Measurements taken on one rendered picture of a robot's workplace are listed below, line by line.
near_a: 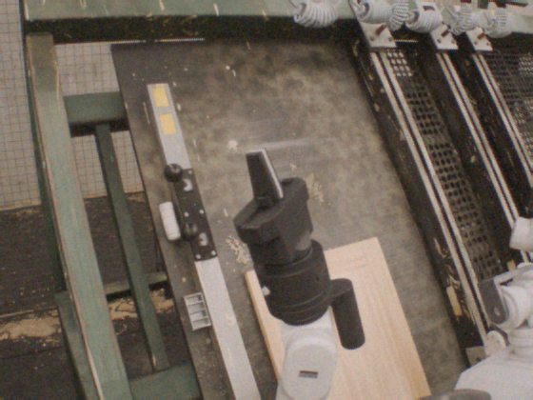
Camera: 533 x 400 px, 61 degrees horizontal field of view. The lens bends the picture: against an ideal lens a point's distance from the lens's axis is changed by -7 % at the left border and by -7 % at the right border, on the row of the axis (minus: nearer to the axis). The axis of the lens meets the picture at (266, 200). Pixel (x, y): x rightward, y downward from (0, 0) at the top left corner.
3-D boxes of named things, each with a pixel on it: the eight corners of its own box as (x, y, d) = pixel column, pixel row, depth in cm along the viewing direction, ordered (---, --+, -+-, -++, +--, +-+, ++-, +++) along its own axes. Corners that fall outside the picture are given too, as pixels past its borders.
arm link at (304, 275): (207, 228, 53) (239, 312, 58) (283, 226, 49) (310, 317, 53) (257, 179, 63) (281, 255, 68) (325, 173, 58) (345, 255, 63)
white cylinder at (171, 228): (157, 208, 102) (167, 243, 100) (160, 203, 99) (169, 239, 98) (170, 205, 103) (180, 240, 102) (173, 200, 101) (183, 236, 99)
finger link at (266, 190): (267, 149, 53) (282, 199, 55) (243, 151, 54) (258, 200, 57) (261, 154, 51) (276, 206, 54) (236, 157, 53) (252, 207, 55)
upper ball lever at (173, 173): (182, 198, 102) (164, 183, 89) (177, 182, 103) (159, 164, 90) (198, 192, 102) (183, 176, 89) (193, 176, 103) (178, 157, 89)
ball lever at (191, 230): (197, 251, 99) (180, 244, 86) (192, 234, 100) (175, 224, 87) (214, 247, 99) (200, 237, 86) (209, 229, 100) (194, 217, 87)
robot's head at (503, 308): (557, 311, 63) (539, 261, 65) (519, 330, 60) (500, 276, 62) (525, 317, 68) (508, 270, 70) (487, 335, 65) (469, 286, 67)
